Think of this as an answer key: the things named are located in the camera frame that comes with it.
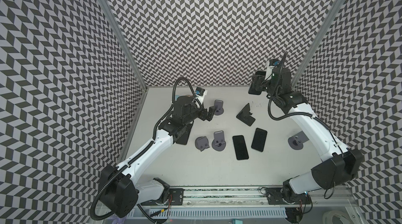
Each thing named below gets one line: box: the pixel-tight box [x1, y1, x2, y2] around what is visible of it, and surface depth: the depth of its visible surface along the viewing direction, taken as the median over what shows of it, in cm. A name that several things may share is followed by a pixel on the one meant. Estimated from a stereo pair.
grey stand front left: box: [194, 136, 210, 152], surface depth 86 cm
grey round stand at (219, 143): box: [211, 130, 227, 152], surface depth 86 cm
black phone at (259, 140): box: [251, 127, 268, 153], surface depth 92 cm
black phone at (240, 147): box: [232, 135, 250, 161], surface depth 88 cm
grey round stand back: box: [214, 99, 225, 116], surface depth 102 cm
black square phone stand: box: [236, 103, 256, 127], surface depth 99 cm
